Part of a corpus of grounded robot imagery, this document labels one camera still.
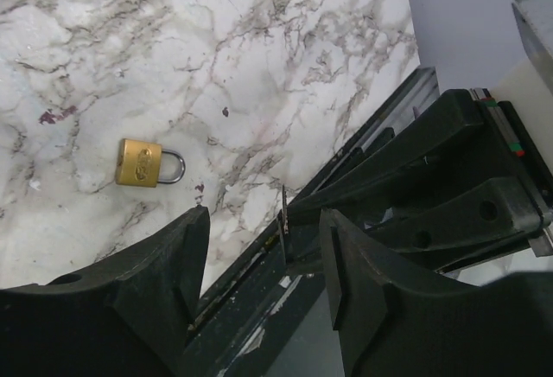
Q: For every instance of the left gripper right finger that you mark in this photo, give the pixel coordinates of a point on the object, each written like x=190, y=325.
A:
x=396, y=318

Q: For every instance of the small brass padlock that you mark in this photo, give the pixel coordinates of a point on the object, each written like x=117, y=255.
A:
x=139, y=164

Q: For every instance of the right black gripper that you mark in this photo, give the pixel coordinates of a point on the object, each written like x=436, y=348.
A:
x=437, y=191

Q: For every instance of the black front mounting rail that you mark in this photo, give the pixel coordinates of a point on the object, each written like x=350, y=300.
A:
x=249, y=315

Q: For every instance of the black headed key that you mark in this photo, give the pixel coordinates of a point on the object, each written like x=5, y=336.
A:
x=284, y=232

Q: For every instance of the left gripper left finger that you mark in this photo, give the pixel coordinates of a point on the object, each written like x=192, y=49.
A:
x=126, y=315

